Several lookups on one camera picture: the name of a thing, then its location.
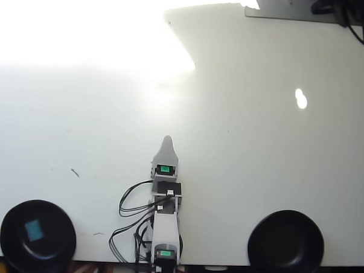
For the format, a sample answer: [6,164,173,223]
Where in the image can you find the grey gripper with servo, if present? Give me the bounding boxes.
[150,134,182,182]

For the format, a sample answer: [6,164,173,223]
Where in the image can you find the blue foam cube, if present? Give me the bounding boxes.
[24,217,45,242]

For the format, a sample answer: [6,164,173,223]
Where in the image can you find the black round bowl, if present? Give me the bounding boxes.
[246,208,327,273]
[0,198,79,273]

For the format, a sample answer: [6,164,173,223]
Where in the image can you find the black servo cable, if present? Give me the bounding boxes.
[107,216,154,265]
[118,178,157,219]

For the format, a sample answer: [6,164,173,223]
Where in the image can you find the black cable bundle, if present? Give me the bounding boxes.
[310,0,351,28]

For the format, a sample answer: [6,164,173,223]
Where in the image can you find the thin black cable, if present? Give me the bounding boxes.
[344,22,364,45]

